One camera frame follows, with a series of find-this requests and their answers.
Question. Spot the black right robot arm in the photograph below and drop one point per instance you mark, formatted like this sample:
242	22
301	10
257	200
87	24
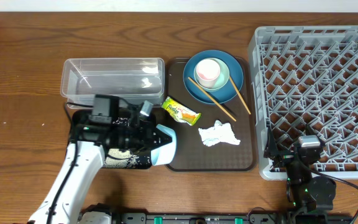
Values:
308	193

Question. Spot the right wooden chopstick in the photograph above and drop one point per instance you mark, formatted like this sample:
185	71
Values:
239	95

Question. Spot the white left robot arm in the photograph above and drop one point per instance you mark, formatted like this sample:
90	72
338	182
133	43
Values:
108	126

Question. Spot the pile of rice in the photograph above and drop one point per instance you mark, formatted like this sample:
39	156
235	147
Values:
123	157

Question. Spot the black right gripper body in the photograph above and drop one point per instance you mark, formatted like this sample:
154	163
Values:
286	155

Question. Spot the grey dishwasher rack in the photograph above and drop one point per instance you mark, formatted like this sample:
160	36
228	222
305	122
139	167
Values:
307	76

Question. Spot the brown serving tray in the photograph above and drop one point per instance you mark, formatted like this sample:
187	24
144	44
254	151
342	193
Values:
191	154

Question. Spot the pink cup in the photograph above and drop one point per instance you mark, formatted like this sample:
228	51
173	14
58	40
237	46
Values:
207	72

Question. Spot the left wooden chopstick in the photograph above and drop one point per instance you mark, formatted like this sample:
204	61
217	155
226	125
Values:
212	99

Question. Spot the light blue bowl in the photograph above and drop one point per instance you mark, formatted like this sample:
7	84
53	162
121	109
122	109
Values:
164	154

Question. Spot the mint green bowl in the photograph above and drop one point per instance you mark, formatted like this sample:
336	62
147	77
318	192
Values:
223	78

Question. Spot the wooden chopstick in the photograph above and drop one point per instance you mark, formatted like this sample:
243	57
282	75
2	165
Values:
239	95
212	99

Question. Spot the yellow snack wrapper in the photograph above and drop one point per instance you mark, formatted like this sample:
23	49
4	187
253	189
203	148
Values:
179	112

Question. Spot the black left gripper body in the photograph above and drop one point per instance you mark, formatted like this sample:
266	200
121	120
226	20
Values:
133	140

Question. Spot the clear plastic bin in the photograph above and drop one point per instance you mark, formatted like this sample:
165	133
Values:
133	79

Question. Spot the white napkin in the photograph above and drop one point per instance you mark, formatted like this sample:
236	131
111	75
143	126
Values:
220	132

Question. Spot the black tray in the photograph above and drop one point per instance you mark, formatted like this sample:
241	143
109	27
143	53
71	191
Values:
79	117

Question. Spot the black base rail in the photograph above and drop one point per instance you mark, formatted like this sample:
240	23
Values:
255	218

